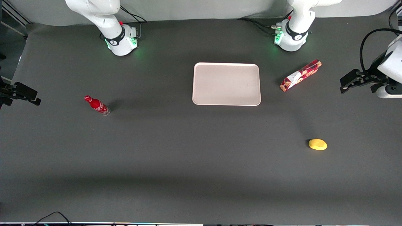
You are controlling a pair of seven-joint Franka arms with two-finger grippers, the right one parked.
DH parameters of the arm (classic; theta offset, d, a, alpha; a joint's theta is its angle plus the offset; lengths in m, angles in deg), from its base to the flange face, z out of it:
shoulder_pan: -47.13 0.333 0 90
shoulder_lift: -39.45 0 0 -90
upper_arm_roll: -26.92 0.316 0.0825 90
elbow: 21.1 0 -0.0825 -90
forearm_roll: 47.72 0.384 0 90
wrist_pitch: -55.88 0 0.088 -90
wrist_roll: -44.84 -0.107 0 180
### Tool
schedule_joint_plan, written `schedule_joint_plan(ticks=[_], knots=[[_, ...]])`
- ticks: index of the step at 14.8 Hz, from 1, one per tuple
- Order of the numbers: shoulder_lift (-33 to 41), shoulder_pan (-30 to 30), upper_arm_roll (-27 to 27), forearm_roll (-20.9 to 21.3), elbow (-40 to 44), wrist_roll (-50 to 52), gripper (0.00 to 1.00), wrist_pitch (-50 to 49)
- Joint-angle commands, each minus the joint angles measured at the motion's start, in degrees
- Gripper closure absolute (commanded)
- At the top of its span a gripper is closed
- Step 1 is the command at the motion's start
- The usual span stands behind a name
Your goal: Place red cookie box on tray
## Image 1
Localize dark grey table cloth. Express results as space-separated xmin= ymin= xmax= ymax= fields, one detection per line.
xmin=0 ymin=11 xmax=402 ymax=225

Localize yellow lemon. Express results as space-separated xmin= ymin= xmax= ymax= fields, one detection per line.
xmin=308 ymin=138 xmax=328 ymax=151

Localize pale pink rectangular tray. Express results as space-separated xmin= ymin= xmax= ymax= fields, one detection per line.
xmin=192 ymin=62 xmax=262 ymax=106

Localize black cables at arm base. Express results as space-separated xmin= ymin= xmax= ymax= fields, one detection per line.
xmin=100 ymin=5 xmax=148 ymax=40
xmin=237 ymin=17 xmax=282 ymax=37

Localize red cola bottle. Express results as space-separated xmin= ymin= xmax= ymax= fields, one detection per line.
xmin=84 ymin=95 xmax=111 ymax=116

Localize black cable at table edge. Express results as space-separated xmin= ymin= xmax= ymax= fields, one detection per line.
xmin=33 ymin=211 xmax=73 ymax=226

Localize aluminium frame profile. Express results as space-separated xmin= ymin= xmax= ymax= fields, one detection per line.
xmin=0 ymin=0 xmax=32 ymax=40

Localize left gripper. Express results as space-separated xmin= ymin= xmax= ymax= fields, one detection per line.
xmin=340 ymin=35 xmax=402 ymax=94

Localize red cookie box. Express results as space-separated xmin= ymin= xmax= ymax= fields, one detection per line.
xmin=280 ymin=59 xmax=323 ymax=92

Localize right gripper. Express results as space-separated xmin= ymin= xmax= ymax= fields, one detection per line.
xmin=0 ymin=77 xmax=41 ymax=109

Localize black cables at right arm base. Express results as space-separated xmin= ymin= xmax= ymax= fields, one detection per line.
xmin=100 ymin=5 xmax=148 ymax=40

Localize black cables at left arm base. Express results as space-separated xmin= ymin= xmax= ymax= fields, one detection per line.
xmin=237 ymin=17 xmax=282 ymax=37

